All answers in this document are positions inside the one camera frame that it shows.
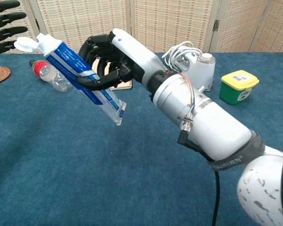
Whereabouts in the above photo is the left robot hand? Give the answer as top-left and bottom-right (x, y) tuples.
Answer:
(0, 0), (29, 57)

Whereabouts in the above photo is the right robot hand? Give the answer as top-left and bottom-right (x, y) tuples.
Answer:
(75, 28), (166, 91)

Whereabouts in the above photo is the blue white toothpaste tube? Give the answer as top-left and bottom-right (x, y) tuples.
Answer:
(13, 32), (127, 126)

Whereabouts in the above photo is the spiral bound notebook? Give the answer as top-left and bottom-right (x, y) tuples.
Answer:
(92, 57), (133, 91)

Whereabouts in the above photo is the woven folding screen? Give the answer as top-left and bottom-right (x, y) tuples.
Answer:
(0, 0), (283, 57)

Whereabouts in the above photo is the clear bottle with red label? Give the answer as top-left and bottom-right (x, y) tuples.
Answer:
(29, 59), (74, 92)

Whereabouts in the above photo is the white handheld garment steamer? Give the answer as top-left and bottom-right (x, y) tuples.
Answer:
(173, 52), (216, 92)

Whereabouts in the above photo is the green box with yellow lid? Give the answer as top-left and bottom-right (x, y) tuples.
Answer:
(218, 69), (260, 105)

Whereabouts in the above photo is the blue table cloth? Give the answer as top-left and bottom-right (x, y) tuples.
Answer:
(0, 52), (283, 226)

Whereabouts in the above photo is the white steamer power cable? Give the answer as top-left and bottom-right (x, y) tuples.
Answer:
(161, 41), (202, 71)

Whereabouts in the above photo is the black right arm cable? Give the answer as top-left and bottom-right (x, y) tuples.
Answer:
(178, 129), (221, 226)

